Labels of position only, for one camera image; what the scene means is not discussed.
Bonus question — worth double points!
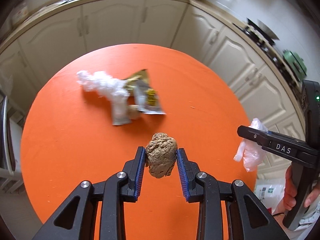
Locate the pink plastic bag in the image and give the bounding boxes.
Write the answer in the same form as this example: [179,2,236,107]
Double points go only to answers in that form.
[233,118,268,172]

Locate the brown paper ball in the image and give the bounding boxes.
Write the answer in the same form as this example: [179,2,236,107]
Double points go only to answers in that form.
[145,133,177,179]

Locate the yellow snack wrapper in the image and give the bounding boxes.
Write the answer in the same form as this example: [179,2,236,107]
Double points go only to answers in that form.
[124,69,165,115]

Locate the cream kitchen cabinets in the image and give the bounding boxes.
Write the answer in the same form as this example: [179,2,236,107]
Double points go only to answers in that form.
[0,0,308,196]

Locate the person's right hand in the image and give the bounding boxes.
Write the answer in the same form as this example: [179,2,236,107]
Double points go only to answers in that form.
[282,165,320,211]

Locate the white green rice bag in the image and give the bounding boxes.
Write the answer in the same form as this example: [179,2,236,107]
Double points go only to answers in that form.
[254,178,285,213]

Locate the round orange table mat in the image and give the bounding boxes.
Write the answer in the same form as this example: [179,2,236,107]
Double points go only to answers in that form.
[20,43,258,240]

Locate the black gas stove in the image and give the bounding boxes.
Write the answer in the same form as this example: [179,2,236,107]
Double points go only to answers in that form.
[233,18,301,89]

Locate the white crumpled plastic wrap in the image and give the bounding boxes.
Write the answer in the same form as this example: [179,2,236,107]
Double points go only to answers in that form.
[76,70,131,126]

